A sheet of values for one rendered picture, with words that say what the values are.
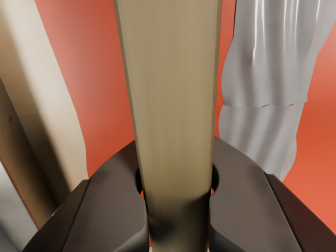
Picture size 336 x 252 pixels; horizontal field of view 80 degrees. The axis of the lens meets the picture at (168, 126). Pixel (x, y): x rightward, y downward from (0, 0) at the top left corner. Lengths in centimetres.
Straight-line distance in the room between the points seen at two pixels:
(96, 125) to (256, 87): 14
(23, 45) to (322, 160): 29
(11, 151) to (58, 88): 7
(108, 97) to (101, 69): 2
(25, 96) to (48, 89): 2
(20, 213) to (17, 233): 3
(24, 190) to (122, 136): 10
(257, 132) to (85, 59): 16
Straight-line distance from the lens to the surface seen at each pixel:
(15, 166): 23
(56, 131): 22
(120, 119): 19
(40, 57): 20
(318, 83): 21
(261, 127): 20
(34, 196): 25
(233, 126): 19
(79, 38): 18
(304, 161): 25
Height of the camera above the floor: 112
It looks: 62 degrees down
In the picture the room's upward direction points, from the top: 178 degrees counter-clockwise
